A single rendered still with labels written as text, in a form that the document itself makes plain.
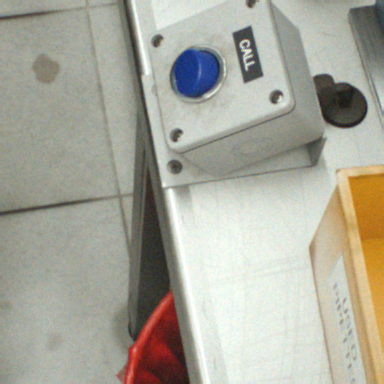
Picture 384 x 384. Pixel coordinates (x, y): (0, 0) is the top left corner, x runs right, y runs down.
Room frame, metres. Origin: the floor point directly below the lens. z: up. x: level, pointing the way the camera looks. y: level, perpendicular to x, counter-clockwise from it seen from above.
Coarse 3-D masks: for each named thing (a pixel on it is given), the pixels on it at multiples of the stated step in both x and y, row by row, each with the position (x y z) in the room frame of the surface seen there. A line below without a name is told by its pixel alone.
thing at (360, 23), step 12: (360, 12) 0.38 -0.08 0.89; (372, 12) 0.38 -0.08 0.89; (360, 24) 0.37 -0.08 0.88; (372, 24) 0.37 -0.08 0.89; (360, 36) 0.36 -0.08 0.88; (372, 36) 0.36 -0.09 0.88; (360, 48) 0.36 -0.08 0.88; (372, 48) 0.36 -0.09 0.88; (372, 60) 0.35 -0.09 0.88; (372, 72) 0.34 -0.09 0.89; (372, 84) 0.33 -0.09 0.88
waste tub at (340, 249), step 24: (360, 168) 0.24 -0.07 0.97; (336, 192) 0.23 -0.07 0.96; (360, 192) 0.23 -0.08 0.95; (336, 216) 0.22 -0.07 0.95; (360, 216) 0.24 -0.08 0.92; (312, 240) 0.23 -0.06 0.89; (336, 240) 0.21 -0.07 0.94; (360, 240) 0.20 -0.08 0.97; (312, 264) 0.22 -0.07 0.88; (336, 264) 0.20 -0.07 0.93; (360, 264) 0.19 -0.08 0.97; (336, 288) 0.19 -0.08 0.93; (360, 288) 0.18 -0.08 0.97; (336, 312) 0.18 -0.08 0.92; (360, 312) 0.17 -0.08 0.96; (336, 336) 0.18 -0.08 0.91; (360, 336) 0.16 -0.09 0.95; (336, 360) 0.17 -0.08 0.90; (360, 360) 0.15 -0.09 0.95
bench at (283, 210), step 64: (128, 0) 0.37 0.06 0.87; (192, 0) 0.37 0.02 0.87; (320, 0) 0.39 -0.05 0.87; (320, 64) 0.35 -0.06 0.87; (192, 192) 0.25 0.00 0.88; (256, 192) 0.26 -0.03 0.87; (320, 192) 0.27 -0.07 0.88; (192, 256) 0.22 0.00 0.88; (256, 256) 0.22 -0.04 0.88; (192, 320) 0.18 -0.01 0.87; (256, 320) 0.19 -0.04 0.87; (320, 320) 0.19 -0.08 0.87
